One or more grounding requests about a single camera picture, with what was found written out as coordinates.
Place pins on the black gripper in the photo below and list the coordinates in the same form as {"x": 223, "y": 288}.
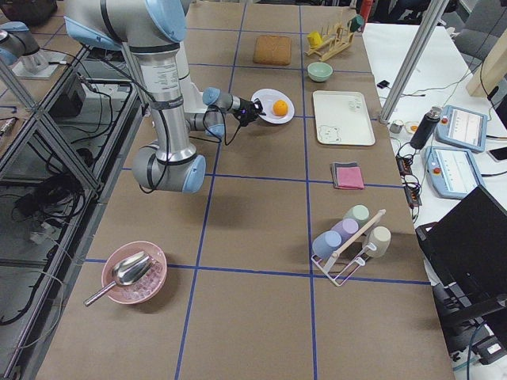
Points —
{"x": 245, "y": 108}

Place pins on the white round plate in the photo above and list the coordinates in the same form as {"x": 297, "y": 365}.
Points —
{"x": 267, "y": 98}

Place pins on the orange fruit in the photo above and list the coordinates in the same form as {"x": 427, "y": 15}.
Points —
{"x": 280, "y": 108}

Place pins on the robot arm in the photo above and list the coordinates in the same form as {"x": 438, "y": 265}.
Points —
{"x": 150, "y": 35}

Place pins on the wooden tray board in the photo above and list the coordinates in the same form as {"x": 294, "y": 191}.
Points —
{"x": 273, "y": 50}

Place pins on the cream bear tray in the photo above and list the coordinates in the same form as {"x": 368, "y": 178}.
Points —
{"x": 341, "y": 118}

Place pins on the mint green bowl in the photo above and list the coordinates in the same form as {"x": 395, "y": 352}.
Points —
{"x": 319, "y": 71}

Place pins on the yellow plastic cup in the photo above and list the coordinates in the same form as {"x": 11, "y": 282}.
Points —
{"x": 314, "y": 39}

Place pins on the wooden dish rack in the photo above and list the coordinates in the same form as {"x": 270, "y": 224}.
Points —
{"x": 336, "y": 39}

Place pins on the pink and grey cloth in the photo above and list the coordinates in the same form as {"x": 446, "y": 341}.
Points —
{"x": 347, "y": 175}

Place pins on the small black device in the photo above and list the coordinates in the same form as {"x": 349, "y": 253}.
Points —
{"x": 383, "y": 84}

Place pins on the dark green mug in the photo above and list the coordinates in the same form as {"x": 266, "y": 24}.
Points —
{"x": 356, "y": 23}

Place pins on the small metal cup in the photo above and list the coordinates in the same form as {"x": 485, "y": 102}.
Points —
{"x": 396, "y": 126}

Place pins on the green tumbler cup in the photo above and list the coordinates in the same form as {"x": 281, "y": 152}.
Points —
{"x": 359, "y": 213}

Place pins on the purple tumbler cup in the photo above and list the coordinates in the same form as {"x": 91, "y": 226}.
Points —
{"x": 346, "y": 228}

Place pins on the blue tumbler cup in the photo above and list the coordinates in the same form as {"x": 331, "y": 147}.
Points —
{"x": 326, "y": 243}

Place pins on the fried egg toy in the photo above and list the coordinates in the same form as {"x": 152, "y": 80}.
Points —
{"x": 411, "y": 128}

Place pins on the black water bottle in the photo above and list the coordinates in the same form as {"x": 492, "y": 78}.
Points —
{"x": 426, "y": 128}

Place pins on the black power strip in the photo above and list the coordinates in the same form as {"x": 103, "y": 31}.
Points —
{"x": 411, "y": 184}

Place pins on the beige tumbler cup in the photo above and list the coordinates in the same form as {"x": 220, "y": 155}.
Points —
{"x": 377, "y": 241}

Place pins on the teach pendant tablet far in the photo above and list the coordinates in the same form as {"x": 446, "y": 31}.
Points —
{"x": 462, "y": 128}

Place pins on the teach pendant tablet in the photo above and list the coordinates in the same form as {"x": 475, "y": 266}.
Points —
{"x": 453, "y": 172}
{"x": 462, "y": 128}

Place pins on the teach pendant tablet near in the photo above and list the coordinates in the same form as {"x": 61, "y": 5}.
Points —
{"x": 453, "y": 172}

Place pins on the metal scoop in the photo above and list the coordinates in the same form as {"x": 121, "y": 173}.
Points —
{"x": 125, "y": 273}

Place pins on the pink bowl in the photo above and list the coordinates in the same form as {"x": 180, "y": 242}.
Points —
{"x": 142, "y": 281}

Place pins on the black laptop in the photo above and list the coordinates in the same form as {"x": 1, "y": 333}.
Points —
{"x": 467, "y": 250}

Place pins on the white wire cup rack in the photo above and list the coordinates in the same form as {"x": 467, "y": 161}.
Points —
{"x": 350, "y": 256}

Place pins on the aluminium frame post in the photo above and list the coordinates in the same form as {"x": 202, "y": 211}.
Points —
{"x": 417, "y": 47}

